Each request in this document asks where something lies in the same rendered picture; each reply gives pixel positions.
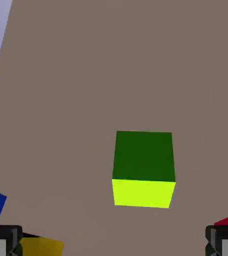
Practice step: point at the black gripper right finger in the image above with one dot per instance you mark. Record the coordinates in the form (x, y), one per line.
(224, 234)

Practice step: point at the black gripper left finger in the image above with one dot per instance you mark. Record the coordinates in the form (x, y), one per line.
(2, 234)

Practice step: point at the small yellow cube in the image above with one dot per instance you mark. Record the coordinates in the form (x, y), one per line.
(43, 247)

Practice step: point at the small green cube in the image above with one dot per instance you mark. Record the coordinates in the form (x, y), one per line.
(144, 170)

